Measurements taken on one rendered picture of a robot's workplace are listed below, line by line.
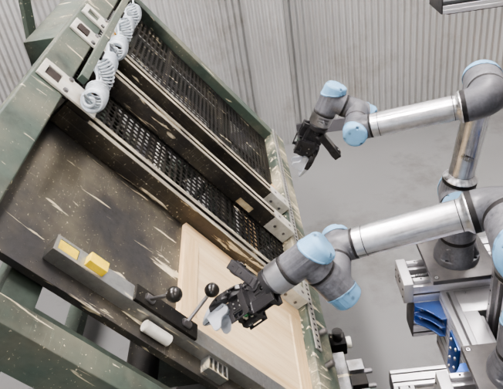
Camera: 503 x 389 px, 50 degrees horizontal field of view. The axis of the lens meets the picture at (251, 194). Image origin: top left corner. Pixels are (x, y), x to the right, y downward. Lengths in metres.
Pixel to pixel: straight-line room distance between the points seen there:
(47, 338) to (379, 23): 4.08
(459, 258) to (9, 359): 1.41
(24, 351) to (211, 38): 3.85
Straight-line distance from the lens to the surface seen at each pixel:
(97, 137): 1.64
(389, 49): 4.86
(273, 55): 4.57
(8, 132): 1.31
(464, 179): 1.97
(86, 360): 1.12
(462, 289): 2.06
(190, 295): 1.54
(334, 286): 1.21
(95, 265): 1.27
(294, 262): 1.17
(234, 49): 4.70
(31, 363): 1.12
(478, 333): 1.92
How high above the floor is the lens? 2.36
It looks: 33 degrees down
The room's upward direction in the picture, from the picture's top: 10 degrees counter-clockwise
